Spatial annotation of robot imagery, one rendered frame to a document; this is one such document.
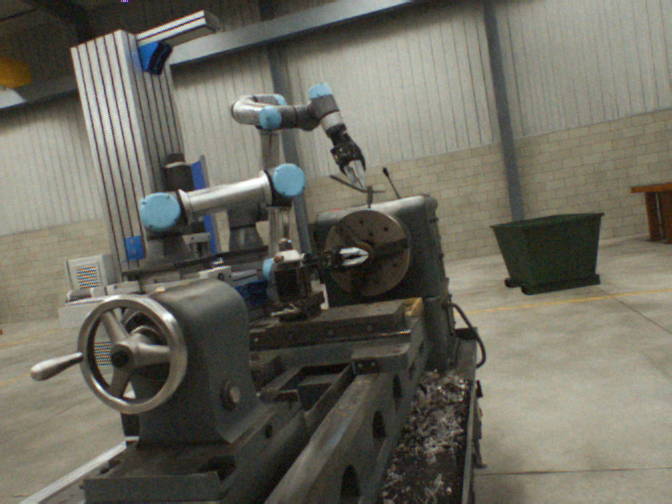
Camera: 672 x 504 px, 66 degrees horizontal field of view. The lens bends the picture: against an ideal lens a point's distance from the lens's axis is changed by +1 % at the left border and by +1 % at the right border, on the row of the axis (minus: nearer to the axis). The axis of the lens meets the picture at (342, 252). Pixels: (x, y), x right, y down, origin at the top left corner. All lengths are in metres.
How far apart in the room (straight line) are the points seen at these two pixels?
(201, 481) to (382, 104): 11.79
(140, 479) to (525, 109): 11.75
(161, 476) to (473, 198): 11.38
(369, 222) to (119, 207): 0.97
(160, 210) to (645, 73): 11.73
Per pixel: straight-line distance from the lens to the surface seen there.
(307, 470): 0.78
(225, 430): 0.74
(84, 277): 2.27
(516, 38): 12.49
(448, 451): 1.53
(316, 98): 1.75
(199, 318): 0.70
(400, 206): 1.99
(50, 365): 0.68
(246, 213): 2.23
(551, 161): 12.05
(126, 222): 2.15
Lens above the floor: 1.19
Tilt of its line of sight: 3 degrees down
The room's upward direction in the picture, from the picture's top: 9 degrees counter-clockwise
